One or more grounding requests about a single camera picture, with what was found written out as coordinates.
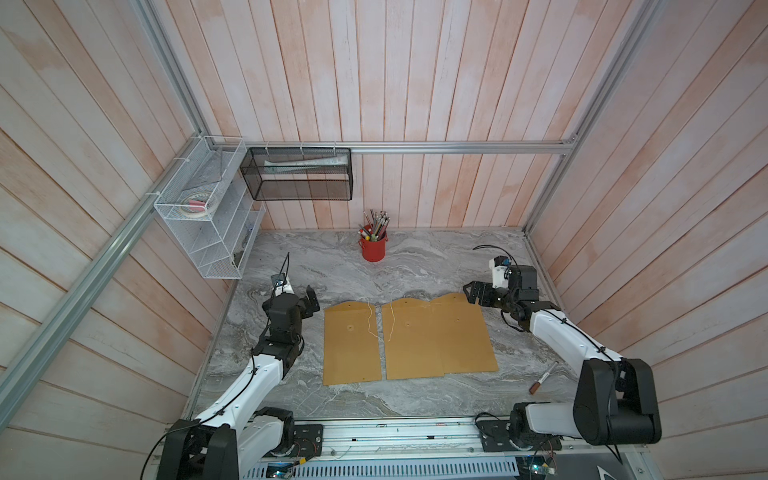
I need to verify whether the brown kraft file bag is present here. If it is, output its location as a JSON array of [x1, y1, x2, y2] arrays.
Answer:
[[430, 293, 499, 374], [323, 301, 382, 386], [381, 298, 444, 380]]

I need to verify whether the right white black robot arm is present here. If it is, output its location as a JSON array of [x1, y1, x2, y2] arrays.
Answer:
[[462, 256, 662, 450]]

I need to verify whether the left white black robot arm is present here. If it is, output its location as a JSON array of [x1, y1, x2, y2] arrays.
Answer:
[[156, 282, 320, 479]]

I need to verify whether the red metal pen bucket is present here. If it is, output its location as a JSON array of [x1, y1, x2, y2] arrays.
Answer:
[[358, 230, 388, 263]]

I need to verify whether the bundle of pens and pencils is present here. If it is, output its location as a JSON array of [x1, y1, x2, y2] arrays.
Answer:
[[358, 209, 390, 242]]

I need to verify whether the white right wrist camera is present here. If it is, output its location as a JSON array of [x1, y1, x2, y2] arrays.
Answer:
[[489, 256, 514, 289]]

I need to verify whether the white wire mesh shelf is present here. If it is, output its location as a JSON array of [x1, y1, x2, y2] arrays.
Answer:
[[154, 136, 264, 280]]

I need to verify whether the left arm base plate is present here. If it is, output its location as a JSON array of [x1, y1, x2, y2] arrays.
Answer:
[[259, 423, 324, 460]]

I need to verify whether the black mesh wall basket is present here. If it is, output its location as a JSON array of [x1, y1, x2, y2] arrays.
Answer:
[[240, 146, 354, 201]]

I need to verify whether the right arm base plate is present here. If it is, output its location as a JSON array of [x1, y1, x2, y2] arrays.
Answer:
[[473, 414, 562, 453]]

